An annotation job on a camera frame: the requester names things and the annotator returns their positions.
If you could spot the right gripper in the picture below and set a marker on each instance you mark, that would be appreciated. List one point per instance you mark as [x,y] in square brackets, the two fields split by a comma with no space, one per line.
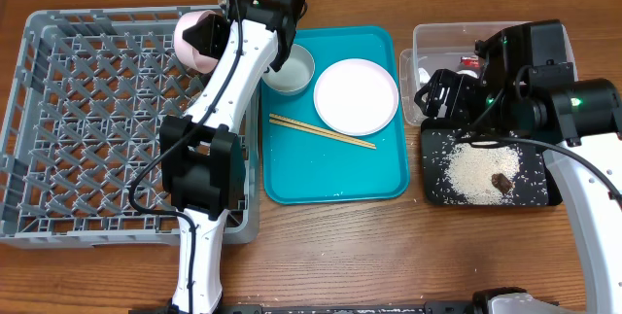
[432,94]

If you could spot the pink bowl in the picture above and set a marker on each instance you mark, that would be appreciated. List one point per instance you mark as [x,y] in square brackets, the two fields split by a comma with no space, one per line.
[186,54]

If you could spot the white tissue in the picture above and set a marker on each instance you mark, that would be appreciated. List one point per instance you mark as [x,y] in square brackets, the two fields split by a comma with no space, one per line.
[424,76]

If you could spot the red snack wrapper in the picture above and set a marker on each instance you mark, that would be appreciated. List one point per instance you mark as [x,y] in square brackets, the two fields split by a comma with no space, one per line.
[470,62]

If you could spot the pile of white rice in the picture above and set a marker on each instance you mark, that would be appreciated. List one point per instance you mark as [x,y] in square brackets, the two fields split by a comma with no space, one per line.
[469,173]

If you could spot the grey bowl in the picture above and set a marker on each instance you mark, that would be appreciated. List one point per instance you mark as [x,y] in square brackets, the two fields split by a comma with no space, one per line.
[294,75]

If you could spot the brown food scrap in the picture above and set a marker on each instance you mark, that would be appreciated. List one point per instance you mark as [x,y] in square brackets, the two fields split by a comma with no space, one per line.
[501,183]

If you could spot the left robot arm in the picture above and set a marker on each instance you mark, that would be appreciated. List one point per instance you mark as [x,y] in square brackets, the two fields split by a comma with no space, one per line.
[202,166]

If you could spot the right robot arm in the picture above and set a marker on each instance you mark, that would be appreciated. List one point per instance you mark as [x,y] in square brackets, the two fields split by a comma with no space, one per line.
[527,94]

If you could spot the black waste tray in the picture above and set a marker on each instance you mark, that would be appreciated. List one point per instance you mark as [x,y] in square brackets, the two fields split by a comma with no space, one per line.
[533,185]

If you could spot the grey dishwasher rack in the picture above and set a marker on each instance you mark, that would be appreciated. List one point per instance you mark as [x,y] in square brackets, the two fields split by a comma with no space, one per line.
[90,91]

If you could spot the clear plastic bin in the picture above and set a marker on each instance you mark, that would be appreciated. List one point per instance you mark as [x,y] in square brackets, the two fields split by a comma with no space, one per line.
[440,46]

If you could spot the large white plate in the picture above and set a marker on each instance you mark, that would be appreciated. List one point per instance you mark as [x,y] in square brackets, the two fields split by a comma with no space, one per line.
[356,97]

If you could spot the upper wooden chopstick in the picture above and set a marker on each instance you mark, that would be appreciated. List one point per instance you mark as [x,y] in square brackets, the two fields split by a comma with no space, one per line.
[278,117]

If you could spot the wooden chopstick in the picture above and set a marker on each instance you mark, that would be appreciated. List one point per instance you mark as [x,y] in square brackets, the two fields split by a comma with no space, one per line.
[278,117]
[324,133]

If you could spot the lower wooden chopstick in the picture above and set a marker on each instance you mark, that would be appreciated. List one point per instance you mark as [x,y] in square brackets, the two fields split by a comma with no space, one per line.
[324,133]

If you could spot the teal serving tray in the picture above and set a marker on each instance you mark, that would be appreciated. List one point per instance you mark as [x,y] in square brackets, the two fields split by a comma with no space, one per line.
[300,167]

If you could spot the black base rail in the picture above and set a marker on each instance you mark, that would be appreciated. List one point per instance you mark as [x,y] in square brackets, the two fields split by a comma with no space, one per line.
[429,307]

